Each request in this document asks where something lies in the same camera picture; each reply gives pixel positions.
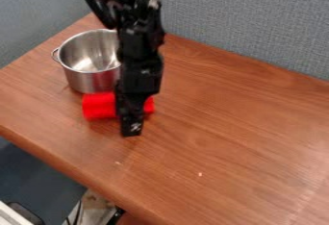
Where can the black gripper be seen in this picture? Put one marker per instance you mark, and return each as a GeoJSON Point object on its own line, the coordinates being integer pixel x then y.
{"type": "Point", "coordinates": [139, 76]}

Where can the red rectangular block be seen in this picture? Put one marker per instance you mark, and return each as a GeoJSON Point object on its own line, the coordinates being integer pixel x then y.
{"type": "Point", "coordinates": [100, 106]}

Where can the stainless steel pot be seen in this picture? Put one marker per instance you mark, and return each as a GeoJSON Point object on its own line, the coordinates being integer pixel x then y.
{"type": "Point", "coordinates": [86, 56]}

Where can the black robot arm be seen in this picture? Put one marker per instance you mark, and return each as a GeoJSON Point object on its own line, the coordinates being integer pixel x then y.
{"type": "Point", "coordinates": [136, 21]}

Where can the white object at corner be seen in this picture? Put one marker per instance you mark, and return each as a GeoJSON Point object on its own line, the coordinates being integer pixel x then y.
{"type": "Point", "coordinates": [13, 214]}

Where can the metal table leg frame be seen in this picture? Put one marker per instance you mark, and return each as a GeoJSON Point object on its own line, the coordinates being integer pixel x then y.
{"type": "Point", "coordinates": [93, 210]}

